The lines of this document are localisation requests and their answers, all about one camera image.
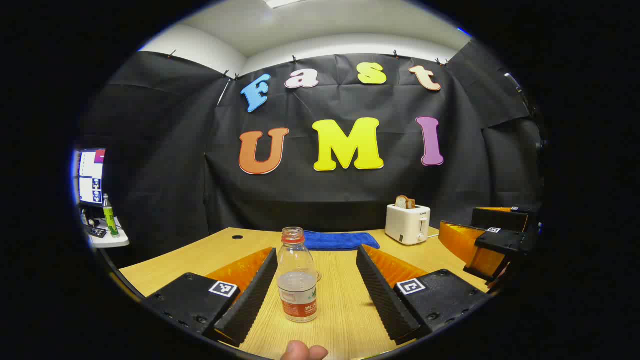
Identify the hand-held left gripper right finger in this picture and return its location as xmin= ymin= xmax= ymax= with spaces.
xmin=356 ymin=244 xmax=493 ymax=346

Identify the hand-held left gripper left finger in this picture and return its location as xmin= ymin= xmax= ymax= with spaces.
xmin=144 ymin=246 xmax=279 ymax=348

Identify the clear plastic water bottle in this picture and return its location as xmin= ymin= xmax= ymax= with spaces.
xmin=276 ymin=226 xmax=319 ymax=324

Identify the green bottle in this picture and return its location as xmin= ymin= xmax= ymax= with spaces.
xmin=102 ymin=194 xmax=120 ymax=237

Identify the blue towel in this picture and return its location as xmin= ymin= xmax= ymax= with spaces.
xmin=303 ymin=230 xmax=381 ymax=251

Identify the white toaster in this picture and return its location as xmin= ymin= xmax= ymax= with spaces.
xmin=385 ymin=203 xmax=432 ymax=246

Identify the white side table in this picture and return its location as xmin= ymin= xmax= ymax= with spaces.
xmin=82 ymin=217 xmax=130 ymax=249

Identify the black backdrop cloth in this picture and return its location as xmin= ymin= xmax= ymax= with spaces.
xmin=80 ymin=40 xmax=546 ymax=266

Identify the computer monitor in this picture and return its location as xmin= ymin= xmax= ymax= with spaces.
xmin=75 ymin=148 xmax=107 ymax=208

